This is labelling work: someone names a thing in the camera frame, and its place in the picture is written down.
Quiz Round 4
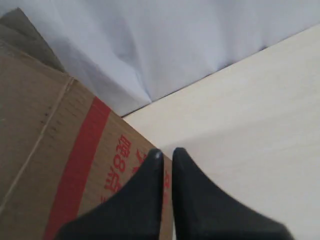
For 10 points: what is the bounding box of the white backdrop cloth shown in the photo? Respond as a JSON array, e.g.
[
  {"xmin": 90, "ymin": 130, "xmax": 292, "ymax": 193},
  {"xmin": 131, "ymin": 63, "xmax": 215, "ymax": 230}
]
[{"xmin": 0, "ymin": 0, "xmax": 320, "ymax": 116}]

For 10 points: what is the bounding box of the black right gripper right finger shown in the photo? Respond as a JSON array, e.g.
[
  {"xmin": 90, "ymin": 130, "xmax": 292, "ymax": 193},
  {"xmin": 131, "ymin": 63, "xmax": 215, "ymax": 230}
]
[{"xmin": 172, "ymin": 147, "xmax": 293, "ymax": 240}]

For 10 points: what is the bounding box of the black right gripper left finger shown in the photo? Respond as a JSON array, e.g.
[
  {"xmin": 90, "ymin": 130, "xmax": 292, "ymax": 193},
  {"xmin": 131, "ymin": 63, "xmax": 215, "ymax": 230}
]
[{"xmin": 55, "ymin": 148, "xmax": 164, "ymax": 240}]

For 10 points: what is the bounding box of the narrow cardboard box red print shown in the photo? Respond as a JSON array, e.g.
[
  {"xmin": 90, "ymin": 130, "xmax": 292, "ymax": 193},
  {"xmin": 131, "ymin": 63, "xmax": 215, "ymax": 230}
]
[{"xmin": 0, "ymin": 7, "xmax": 176, "ymax": 240}]

